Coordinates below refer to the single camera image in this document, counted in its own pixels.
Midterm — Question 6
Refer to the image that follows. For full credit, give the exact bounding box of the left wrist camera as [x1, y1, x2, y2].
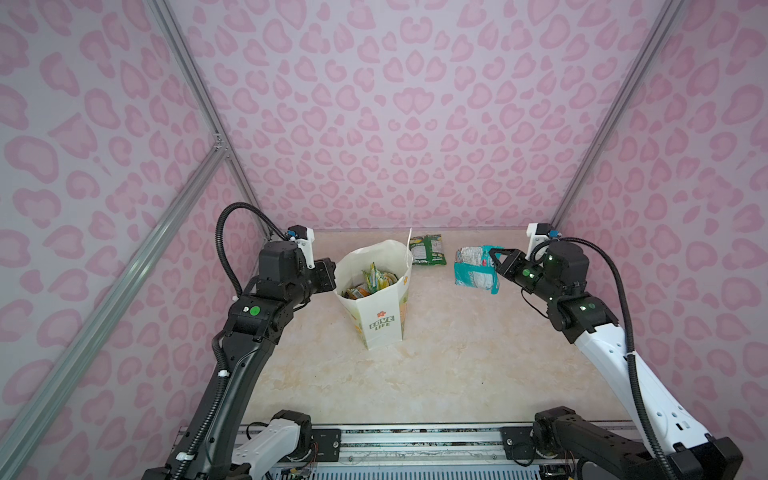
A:
[286, 225, 315, 269]

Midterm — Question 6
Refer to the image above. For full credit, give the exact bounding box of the green yellow Fox's bag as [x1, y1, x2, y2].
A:
[363, 262, 399, 294]

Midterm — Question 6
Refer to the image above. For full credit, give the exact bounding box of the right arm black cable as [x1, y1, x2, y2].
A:
[530, 236, 679, 480]

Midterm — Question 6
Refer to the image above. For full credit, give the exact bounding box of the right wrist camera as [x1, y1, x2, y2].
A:
[526, 223, 560, 260]

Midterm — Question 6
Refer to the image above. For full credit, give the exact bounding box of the white paper bag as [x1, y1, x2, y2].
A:
[335, 239, 413, 350]

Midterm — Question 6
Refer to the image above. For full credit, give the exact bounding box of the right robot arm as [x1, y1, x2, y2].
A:
[489, 237, 743, 479]

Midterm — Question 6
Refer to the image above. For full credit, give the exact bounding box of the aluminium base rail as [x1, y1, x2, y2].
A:
[173, 422, 691, 480]

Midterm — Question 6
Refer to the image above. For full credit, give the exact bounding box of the green white snack bag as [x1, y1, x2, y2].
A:
[408, 234, 447, 266]

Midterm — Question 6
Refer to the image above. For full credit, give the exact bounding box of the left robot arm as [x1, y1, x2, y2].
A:
[143, 241, 336, 479]

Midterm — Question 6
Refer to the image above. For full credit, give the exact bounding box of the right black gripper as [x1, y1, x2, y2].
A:
[487, 246, 563, 304]

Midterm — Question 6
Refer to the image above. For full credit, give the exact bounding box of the teal white snack bag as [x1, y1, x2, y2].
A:
[454, 245, 499, 295]

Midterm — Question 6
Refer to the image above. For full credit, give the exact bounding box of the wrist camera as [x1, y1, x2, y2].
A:
[286, 225, 315, 269]
[526, 223, 560, 260]

